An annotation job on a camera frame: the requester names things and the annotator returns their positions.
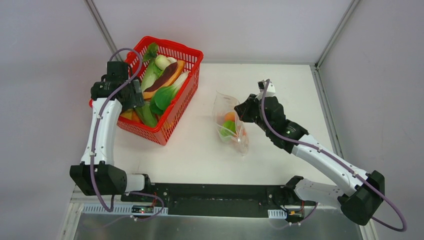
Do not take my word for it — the orange tangerine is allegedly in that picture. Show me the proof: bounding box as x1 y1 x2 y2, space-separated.
224 111 236 122

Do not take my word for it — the clear dotted zip top bag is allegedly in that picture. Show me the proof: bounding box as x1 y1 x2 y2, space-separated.
212 92 249 156

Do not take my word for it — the green round vegetable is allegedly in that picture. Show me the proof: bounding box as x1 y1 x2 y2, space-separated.
219 121 237 138

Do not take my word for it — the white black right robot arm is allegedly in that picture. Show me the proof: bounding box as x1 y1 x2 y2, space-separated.
234 94 385 226

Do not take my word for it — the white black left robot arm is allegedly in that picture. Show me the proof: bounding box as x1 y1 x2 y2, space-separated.
69 61 153 203

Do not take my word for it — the green leafy lettuce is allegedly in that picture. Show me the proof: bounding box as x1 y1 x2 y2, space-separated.
141 42 164 93

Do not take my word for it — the red plastic basket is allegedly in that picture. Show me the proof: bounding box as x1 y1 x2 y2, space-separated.
88 36 204 149

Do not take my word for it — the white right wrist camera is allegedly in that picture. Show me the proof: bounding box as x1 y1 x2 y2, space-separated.
256 79 276 100

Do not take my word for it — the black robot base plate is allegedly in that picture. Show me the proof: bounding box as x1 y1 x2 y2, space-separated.
120 182 316 220

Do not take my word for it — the aluminium frame rail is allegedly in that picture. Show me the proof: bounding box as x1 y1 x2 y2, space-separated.
70 185 122 206

